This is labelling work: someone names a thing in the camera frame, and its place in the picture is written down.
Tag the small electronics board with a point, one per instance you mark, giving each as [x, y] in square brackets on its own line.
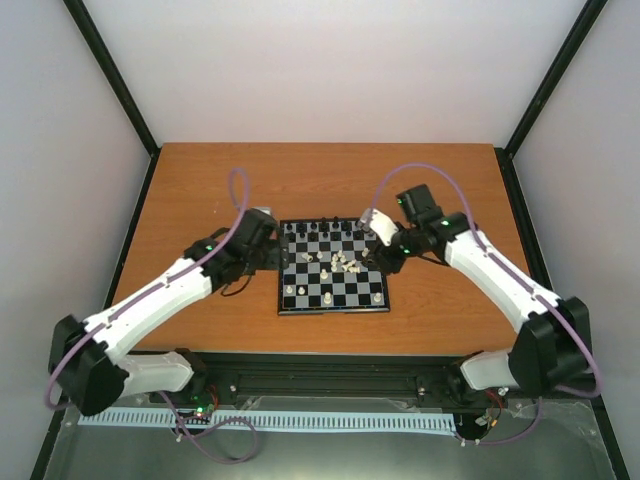
[205, 405]

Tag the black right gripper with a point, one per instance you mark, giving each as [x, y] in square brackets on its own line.
[387, 264]

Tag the light blue slotted cable duct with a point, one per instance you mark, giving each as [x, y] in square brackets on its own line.
[279, 421]

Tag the black silver chess board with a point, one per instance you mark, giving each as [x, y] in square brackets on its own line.
[341, 247]

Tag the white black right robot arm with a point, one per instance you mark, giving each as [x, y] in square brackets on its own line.
[551, 332]

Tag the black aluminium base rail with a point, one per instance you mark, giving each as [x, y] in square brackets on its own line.
[422, 380]

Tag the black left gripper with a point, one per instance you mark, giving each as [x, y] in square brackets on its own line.
[279, 257]

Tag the right black frame post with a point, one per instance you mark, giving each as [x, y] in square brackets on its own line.
[572, 43]

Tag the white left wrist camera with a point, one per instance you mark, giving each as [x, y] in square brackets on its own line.
[265, 210]

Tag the left black frame post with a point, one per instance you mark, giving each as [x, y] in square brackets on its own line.
[109, 68]

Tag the black frame post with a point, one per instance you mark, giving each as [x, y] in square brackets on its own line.
[109, 68]
[572, 43]

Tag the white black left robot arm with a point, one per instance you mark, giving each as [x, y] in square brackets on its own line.
[150, 310]

